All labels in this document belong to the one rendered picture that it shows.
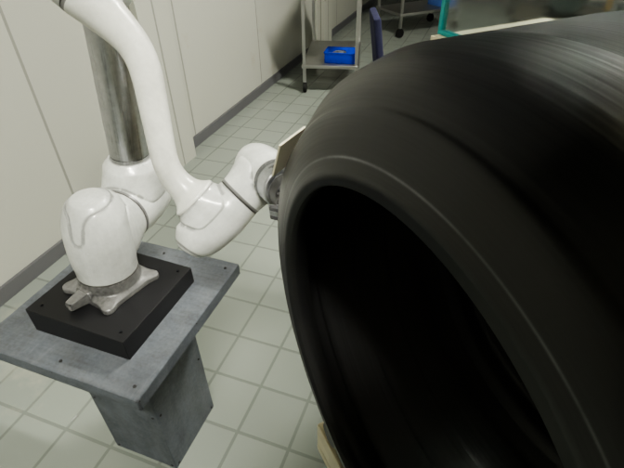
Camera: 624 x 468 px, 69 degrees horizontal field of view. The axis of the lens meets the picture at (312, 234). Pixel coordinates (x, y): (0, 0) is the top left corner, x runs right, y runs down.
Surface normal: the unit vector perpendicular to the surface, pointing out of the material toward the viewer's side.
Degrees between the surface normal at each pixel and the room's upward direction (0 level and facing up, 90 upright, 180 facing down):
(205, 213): 62
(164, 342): 0
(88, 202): 5
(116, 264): 91
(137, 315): 3
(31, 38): 90
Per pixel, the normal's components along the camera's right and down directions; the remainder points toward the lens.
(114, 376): -0.02, -0.79
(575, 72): -0.21, -0.63
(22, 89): 0.94, 0.19
